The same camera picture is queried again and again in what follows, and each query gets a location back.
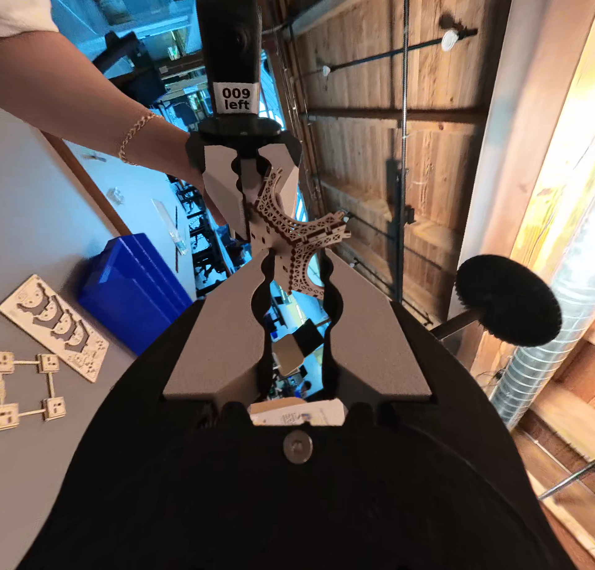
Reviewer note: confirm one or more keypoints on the black fuzzy disc on rod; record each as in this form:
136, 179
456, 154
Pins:
506, 300

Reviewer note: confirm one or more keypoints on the wooden square connector frame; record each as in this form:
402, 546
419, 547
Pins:
49, 363

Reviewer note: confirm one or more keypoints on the small clear plastic piece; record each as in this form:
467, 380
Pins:
114, 196

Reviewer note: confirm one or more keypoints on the clear plastic packet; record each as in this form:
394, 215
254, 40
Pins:
169, 226

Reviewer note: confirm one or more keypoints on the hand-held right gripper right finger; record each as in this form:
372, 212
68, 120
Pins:
372, 347

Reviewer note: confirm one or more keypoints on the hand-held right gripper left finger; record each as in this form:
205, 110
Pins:
218, 347

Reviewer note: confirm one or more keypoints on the round white ceiling lamp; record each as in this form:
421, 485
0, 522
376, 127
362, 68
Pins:
450, 40

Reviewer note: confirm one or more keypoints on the grey desk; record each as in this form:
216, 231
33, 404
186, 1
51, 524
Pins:
37, 217

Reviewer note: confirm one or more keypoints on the person's left forearm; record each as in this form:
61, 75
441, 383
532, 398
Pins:
69, 91

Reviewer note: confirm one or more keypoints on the instruction booklet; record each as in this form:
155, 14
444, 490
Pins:
297, 414

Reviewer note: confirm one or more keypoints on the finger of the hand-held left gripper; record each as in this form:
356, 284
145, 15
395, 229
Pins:
218, 179
289, 189

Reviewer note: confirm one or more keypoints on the person's left hand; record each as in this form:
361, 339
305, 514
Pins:
167, 147

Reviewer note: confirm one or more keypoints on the white table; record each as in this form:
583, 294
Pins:
135, 193

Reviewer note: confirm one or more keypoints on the short silver ventilation duct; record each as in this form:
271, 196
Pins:
548, 347

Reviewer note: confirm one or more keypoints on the wooden sheet with arch cutouts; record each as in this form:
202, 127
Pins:
93, 356

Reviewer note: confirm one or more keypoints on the black lighting rod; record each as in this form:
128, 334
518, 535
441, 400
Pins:
386, 54

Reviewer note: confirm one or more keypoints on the blue plastic bin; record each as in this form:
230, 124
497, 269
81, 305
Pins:
130, 291

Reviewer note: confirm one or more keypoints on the wooden lattice tower base model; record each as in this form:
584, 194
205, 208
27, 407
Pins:
297, 235

